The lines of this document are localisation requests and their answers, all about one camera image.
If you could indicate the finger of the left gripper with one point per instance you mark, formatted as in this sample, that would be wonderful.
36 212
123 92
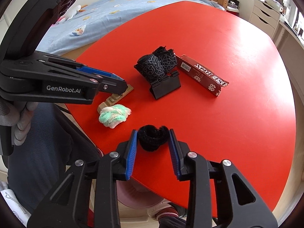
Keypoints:
95 71
110 85

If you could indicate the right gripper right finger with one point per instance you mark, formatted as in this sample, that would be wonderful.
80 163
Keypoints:
237 203

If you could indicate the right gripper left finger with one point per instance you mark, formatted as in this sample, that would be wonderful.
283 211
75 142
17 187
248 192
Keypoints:
67 203

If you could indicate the tan cardboard piece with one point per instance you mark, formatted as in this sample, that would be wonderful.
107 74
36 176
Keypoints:
113 99

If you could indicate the green white fuzzy sock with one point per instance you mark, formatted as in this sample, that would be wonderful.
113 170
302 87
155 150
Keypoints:
114 115

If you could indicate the black patterned cloth roll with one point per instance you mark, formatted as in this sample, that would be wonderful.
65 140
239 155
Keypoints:
157 64

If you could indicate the black plastic stand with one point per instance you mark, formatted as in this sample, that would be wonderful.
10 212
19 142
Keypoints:
165 85

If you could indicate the black fuzzy sock ball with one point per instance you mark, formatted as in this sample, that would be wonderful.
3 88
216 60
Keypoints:
151 137

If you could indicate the dark red paper box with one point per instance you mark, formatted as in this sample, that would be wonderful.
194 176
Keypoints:
202 75

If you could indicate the grey gloved left hand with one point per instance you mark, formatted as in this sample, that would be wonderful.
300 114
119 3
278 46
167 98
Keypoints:
18 115

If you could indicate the bed with blue sheet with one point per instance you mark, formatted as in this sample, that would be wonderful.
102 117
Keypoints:
97 20

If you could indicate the white plush toy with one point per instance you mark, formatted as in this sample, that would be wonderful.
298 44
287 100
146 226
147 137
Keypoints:
71 13

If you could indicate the red table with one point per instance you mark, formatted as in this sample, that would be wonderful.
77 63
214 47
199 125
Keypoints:
251 123

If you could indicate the white drawer cabinet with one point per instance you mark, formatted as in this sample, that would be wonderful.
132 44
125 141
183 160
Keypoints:
265 17

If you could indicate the black camera box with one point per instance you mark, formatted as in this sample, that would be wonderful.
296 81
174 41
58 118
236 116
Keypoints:
30 25

